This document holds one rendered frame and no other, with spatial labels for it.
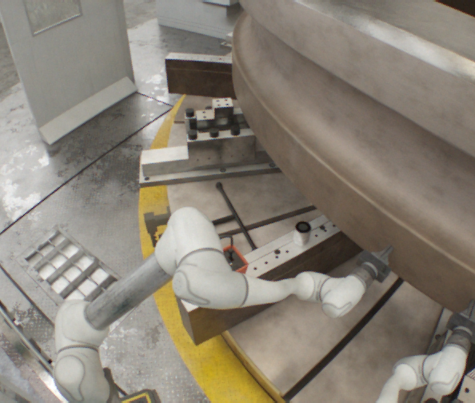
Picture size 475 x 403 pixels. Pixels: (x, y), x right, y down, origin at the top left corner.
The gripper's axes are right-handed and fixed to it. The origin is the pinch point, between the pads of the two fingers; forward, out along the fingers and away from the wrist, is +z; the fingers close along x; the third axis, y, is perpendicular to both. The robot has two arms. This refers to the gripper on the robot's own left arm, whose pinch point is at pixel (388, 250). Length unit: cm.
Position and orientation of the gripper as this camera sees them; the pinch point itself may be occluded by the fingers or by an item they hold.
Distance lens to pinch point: 157.0
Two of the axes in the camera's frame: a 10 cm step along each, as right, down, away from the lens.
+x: -6.7, -5.3, 5.2
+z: 7.4, -4.8, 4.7
